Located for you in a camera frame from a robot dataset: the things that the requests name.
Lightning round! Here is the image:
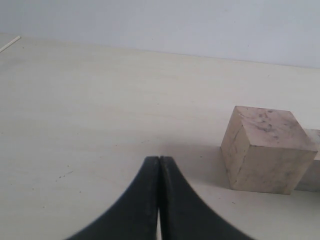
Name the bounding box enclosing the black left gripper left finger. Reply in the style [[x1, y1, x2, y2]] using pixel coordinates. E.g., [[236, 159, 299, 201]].
[[69, 156, 160, 240]]

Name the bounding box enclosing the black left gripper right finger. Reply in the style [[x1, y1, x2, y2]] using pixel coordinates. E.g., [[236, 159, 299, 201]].
[[158, 156, 252, 240]]

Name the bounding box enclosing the second largest wooden cube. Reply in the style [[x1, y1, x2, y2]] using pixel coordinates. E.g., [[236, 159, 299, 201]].
[[295, 128, 320, 193]]

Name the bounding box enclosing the thin white stick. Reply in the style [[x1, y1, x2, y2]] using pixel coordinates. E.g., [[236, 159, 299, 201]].
[[0, 36, 21, 53]]

